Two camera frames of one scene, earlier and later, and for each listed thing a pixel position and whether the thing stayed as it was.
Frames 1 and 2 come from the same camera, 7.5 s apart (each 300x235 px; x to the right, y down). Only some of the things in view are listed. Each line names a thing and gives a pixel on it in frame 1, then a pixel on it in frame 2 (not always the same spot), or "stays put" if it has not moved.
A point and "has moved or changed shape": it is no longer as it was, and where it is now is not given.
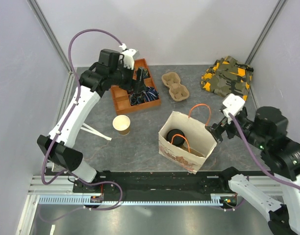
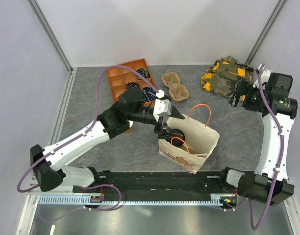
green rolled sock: x=145 y=73 stays put
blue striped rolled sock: x=151 y=94 stays put
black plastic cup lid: x=177 y=140 stays put
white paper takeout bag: x=185 y=141 stays put
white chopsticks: x=94 y=131 has moved or changed shape
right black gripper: x=216 y=129 to x=245 y=88
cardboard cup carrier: x=192 y=151 stays put
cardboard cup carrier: x=177 y=91 stays put
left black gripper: x=133 y=85 to x=163 y=133
